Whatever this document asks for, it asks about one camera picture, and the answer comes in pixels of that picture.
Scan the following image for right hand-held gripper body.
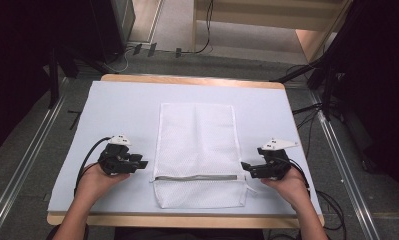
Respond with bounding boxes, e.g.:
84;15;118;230
249;137;300;181

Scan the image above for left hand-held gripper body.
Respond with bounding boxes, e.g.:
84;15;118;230
97;134;138;176

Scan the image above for white mesh laundry bag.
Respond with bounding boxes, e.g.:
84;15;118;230
149;102;259;210

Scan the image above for person's right hand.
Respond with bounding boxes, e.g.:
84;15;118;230
259;167;310;210

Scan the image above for person's left hand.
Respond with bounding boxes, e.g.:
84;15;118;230
74;162;131;205

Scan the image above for pale table cover sheet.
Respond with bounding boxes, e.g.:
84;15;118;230
48;80;323;215

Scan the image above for black metal stand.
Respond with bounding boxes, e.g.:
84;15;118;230
47;45;61;110
269;54;340;122

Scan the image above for dark cabinet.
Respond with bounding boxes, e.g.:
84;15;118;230
88;0;137;65

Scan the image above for black curtain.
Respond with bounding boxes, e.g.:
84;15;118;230
320;0;399;203
0;0;98;158

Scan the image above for light wooden shelf unit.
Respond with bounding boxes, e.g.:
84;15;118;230
191;0;353;64

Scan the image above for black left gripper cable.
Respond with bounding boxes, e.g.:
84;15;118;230
73;136;113;197

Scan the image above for black floor cables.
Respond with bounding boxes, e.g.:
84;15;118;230
290;102;324;159

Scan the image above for metal floor rail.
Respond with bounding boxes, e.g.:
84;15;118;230
307;89;382;240
0;77;71;240

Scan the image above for white floor cable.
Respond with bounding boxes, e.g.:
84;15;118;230
102;45;135;74

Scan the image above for black hanging cable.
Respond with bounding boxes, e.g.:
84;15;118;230
181;0;215;55

